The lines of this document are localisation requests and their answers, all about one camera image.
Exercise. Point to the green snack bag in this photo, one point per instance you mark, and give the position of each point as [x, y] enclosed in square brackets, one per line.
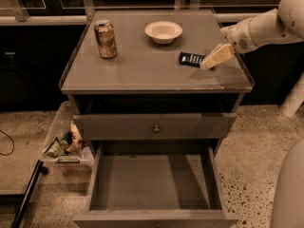
[57, 148]

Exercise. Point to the gold beverage can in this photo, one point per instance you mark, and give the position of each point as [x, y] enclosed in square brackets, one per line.
[105, 37]

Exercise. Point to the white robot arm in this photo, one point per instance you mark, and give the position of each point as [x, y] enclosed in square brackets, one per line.
[283, 25]

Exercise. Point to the brown snack bag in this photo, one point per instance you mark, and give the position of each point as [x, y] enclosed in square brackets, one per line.
[75, 142]

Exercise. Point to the grey wooden drawer cabinet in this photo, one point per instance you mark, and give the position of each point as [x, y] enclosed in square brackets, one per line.
[147, 78]

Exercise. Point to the brass top drawer knob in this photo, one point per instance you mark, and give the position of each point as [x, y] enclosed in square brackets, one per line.
[156, 129]

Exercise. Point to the grey top drawer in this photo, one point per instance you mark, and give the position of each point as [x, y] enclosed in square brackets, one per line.
[179, 126]

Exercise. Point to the grey open middle drawer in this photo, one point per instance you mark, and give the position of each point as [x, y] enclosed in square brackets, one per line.
[154, 186]

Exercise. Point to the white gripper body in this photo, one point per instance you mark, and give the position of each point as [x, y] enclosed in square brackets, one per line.
[237, 36]

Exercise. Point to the black metal floor rail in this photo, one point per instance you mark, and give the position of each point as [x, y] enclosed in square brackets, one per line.
[38, 170]

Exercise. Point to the clear plastic storage bin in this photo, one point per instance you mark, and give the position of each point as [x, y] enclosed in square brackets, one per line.
[58, 129]

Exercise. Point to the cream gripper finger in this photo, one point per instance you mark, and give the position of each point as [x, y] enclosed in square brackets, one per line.
[209, 62]
[217, 52]

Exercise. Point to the dark blue rxbar wrapper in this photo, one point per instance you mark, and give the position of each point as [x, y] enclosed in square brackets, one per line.
[190, 59]

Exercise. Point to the white window railing frame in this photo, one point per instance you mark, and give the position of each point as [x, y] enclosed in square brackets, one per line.
[56, 12]

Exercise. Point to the white paper bowl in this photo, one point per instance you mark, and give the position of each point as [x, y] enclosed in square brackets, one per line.
[163, 32]

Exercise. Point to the white cylindrical post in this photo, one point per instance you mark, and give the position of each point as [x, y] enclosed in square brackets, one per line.
[295, 98]

